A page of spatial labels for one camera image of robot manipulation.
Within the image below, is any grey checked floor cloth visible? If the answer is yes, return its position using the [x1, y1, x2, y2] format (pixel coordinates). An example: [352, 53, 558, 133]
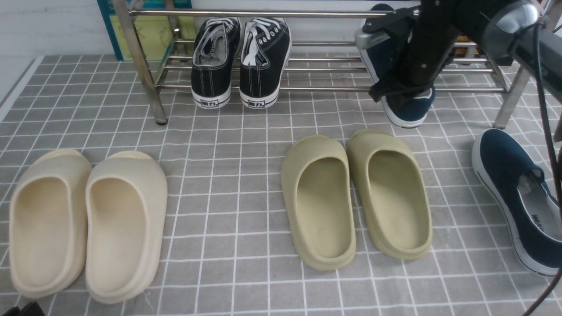
[0, 55, 550, 316]

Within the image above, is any black canvas sneaker right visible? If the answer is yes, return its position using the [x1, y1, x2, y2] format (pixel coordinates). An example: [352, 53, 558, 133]
[239, 17, 292, 109]

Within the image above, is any black cable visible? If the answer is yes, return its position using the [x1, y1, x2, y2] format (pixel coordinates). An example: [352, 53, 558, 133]
[520, 22, 562, 316]

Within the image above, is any navy slip-on shoe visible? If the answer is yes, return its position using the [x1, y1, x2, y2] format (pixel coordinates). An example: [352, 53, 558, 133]
[472, 128, 562, 277]
[360, 4, 436, 129]

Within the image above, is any olive green slipper right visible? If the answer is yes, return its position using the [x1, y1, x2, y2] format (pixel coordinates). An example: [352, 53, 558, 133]
[346, 129, 433, 260]

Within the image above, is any olive green slipper left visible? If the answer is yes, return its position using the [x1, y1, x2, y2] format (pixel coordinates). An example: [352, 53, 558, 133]
[280, 135, 357, 270]

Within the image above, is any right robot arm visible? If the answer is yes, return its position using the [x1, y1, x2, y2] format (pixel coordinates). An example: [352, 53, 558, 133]
[356, 0, 562, 107]

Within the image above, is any cream slipper left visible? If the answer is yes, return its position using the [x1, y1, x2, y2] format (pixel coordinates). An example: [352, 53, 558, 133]
[9, 149, 92, 299]

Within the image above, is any black canvas sneaker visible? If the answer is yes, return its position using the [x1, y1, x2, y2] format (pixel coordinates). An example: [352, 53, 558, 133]
[239, 17, 292, 109]
[191, 17, 241, 109]

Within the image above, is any cream slipper right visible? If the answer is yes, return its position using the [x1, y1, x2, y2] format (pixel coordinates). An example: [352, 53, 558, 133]
[85, 151, 168, 304]

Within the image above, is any teal yellow poster board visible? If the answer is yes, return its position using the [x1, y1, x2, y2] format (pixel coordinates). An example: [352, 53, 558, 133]
[97, 0, 197, 61]

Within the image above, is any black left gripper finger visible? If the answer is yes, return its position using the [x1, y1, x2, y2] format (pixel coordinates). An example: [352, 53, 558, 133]
[2, 306, 25, 316]
[20, 302, 45, 316]

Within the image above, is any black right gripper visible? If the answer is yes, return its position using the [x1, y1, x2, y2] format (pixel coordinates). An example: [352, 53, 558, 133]
[355, 4, 459, 104]

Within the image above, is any olive green slipper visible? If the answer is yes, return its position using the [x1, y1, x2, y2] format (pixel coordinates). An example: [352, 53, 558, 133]
[280, 135, 357, 270]
[346, 129, 433, 260]

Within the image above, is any cream slipper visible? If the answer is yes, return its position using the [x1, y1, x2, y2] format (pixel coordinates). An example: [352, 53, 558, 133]
[85, 151, 168, 304]
[9, 149, 92, 299]

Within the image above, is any black canvas sneaker left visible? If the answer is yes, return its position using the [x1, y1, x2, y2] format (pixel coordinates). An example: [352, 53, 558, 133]
[191, 17, 241, 109]

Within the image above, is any stainless steel shoe rack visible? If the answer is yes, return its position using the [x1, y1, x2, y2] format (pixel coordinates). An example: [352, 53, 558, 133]
[112, 0, 562, 129]

